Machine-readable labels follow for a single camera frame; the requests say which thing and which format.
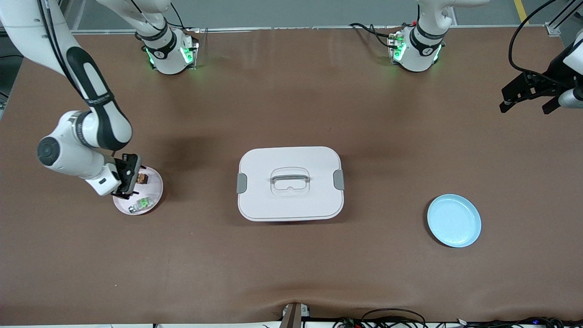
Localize black right arm base cable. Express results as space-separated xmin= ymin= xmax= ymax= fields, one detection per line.
xmin=153 ymin=0 xmax=197 ymax=33

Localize pink round plate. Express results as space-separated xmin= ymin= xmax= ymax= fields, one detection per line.
xmin=113 ymin=166 xmax=164 ymax=215

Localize silver table edge rail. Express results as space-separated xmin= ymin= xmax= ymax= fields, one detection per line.
xmin=73 ymin=26 xmax=547 ymax=33

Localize white lidded storage box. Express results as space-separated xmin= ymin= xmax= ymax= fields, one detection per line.
xmin=236 ymin=146 xmax=345 ymax=222

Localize grey box lid handle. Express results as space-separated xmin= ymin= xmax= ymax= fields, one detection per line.
xmin=271 ymin=172 xmax=311 ymax=184

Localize black left arm base cable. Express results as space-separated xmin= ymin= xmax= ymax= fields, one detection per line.
xmin=349 ymin=22 xmax=401 ymax=48

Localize black arm base cable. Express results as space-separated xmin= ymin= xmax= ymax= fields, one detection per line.
xmin=153 ymin=0 xmax=197 ymax=33
xmin=349 ymin=22 xmax=401 ymax=48

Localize tangled black cable bundle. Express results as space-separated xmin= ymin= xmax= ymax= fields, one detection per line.
xmin=332 ymin=317 xmax=583 ymax=328

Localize aluminium frame post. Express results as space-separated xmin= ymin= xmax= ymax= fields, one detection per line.
xmin=544 ymin=0 xmax=583 ymax=37

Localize brown camera mount bracket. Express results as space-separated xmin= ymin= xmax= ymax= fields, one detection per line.
xmin=280 ymin=302 xmax=311 ymax=328

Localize light blue round plate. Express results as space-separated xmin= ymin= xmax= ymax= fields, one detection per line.
xmin=427 ymin=194 xmax=482 ymax=248

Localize black looped cable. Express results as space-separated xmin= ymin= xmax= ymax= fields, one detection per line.
xmin=362 ymin=308 xmax=427 ymax=328

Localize green push-button switch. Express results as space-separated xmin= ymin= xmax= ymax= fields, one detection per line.
xmin=128 ymin=196 xmax=155 ymax=214

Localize brown table cover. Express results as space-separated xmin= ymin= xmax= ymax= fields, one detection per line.
xmin=0 ymin=26 xmax=583 ymax=326

